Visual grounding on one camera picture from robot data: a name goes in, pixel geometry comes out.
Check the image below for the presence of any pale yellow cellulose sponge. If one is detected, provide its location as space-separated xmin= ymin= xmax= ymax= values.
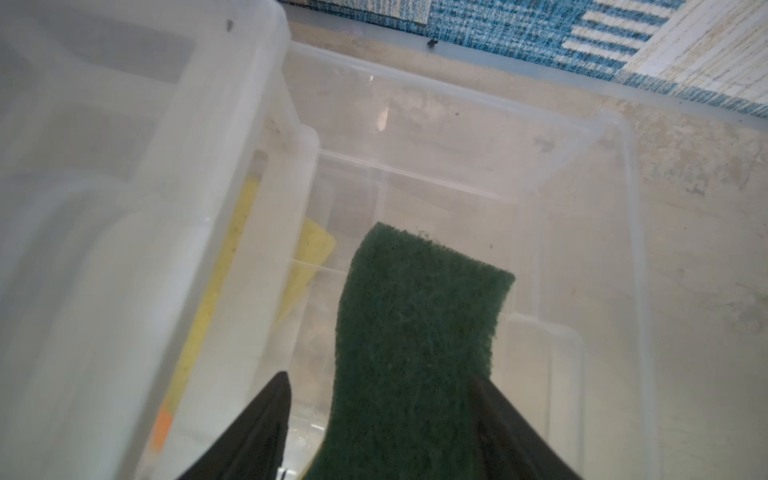
xmin=157 ymin=175 xmax=336 ymax=427

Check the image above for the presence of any white plastic drawer organizer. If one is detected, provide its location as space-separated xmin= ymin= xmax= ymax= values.
xmin=1 ymin=1 xmax=319 ymax=479

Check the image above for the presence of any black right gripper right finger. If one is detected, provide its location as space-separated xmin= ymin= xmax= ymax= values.
xmin=469 ymin=376 xmax=580 ymax=480

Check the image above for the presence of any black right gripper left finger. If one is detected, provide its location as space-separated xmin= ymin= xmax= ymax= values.
xmin=180 ymin=371 xmax=292 ymax=480

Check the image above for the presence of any dark green scouring sponge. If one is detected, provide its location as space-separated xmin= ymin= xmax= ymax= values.
xmin=305 ymin=223 xmax=515 ymax=479

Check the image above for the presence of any orange sponge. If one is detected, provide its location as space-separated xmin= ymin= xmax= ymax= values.
xmin=149 ymin=404 xmax=174 ymax=453

